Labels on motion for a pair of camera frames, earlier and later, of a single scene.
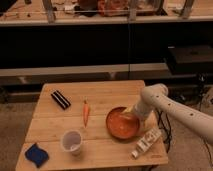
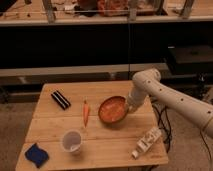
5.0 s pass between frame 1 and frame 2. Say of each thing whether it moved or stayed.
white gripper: moved
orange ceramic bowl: moved
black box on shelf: stayed
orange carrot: stayed
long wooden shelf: stayed
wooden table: stayed
